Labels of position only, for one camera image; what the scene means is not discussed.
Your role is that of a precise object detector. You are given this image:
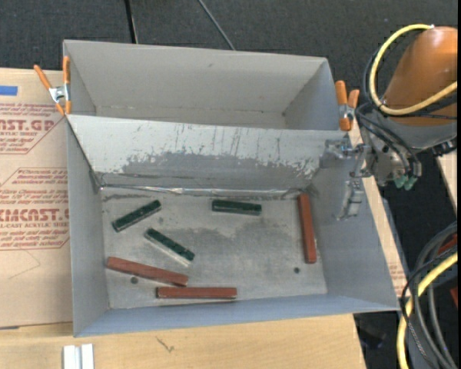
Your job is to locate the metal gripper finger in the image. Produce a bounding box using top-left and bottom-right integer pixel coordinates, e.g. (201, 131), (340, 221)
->
(319, 138), (364, 168)
(336, 181), (364, 221)

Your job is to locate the red-brown flat block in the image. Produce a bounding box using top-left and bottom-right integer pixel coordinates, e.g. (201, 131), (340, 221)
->
(155, 286), (238, 301)
(105, 256), (190, 288)
(296, 193), (318, 265)

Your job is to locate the dark green flat block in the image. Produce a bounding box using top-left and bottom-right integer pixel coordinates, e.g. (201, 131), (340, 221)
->
(111, 199), (163, 233)
(144, 227), (196, 268)
(211, 199), (263, 217)

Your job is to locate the grey metal bin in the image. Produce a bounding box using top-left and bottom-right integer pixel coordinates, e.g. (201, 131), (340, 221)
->
(62, 39), (403, 338)

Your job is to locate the brown cardboard board, red print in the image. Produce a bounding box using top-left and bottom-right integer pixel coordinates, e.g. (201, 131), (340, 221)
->
(0, 66), (410, 331)

